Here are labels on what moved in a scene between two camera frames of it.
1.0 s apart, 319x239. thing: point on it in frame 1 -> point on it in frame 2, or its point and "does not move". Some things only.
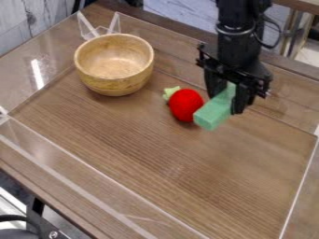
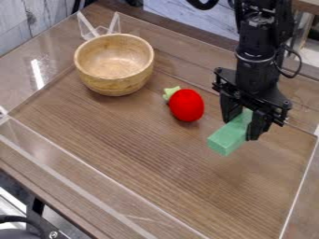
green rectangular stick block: (214, 110) -> (232, 136)
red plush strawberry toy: (184, 102) does not move
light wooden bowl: (113, 63) does not move
